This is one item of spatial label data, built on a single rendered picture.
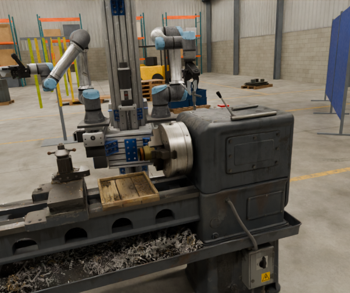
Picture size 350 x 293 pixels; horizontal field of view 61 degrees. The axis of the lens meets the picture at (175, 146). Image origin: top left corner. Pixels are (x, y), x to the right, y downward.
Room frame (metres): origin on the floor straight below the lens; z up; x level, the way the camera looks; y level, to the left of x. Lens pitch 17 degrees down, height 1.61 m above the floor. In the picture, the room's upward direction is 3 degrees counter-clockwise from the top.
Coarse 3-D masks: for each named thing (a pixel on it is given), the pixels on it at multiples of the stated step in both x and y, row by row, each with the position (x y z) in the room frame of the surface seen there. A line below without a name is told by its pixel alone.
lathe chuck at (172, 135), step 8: (160, 128) 1.64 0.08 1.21; (168, 128) 1.57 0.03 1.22; (176, 128) 1.57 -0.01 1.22; (160, 136) 1.65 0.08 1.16; (168, 136) 1.52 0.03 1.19; (176, 136) 1.53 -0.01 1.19; (168, 144) 1.51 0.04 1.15; (176, 144) 1.50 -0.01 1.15; (184, 144) 1.51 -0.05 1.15; (176, 152) 1.49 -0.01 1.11; (184, 152) 1.50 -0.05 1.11; (168, 160) 1.53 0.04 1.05; (176, 160) 1.48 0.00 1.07; (184, 160) 1.50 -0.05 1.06; (168, 168) 1.54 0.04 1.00; (176, 168) 1.49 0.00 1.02; (184, 168) 1.51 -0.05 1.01; (168, 176) 1.55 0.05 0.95
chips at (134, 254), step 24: (120, 240) 1.52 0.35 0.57; (144, 240) 1.51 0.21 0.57; (168, 240) 1.51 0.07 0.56; (192, 240) 1.49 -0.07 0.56; (24, 264) 1.32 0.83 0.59; (48, 264) 1.37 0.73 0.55; (72, 264) 1.36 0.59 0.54; (96, 264) 1.31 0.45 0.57; (120, 264) 1.28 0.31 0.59; (0, 288) 1.20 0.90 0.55; (24, 288) 1.19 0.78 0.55
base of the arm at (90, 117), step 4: (100, 108) 2.15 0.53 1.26; (88, 112) 2.11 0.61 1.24; (92, 112) 2.11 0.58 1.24; (96, 112) 2.11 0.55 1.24; (100, 112) 2.14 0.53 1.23; (84, 116) 2.14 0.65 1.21; (88, 116) 2.10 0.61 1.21; (92, 116) 2.10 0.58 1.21; (96, 116) 2.10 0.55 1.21; (100, 116) 2.13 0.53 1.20; (84, 120) 2.12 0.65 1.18; (88, 120) 2.09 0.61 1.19; (92, 120) 2.09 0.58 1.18; (96, 120) 2.09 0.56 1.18; (100, 120) 2.11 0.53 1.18; (104, 120) 2.15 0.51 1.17
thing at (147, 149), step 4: (140, 148) 1.57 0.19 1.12; (144, 148) 1.57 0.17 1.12; (148, 148) 1.57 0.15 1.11; (152, 148) 1.59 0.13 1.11; (140, 152) 1.55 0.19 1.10; (144, 152) 1.56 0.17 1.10; (148, 152) 1.56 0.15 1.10; (140, 156) 1.55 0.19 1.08; (144, 156) 1.55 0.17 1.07; (148, 156) 1.55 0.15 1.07; (140, 160) 1.56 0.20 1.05; (144, 160) 1.58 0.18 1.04
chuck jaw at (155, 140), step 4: (156, 128) 1.68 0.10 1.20; (152, 132) 1.67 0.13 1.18; (156, 132) 1.67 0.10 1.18; (152, 136) 1.65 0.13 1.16; (156, 136) 1.65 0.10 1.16; (152, 140) 1.63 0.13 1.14; (156, 140) 1.64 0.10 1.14; (160, 140) 1.64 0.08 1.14; (148, 144) 1.61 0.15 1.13; (152, 144) 1.62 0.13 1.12; (156, 144) 1.62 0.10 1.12; (160, 144) 1.63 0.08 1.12
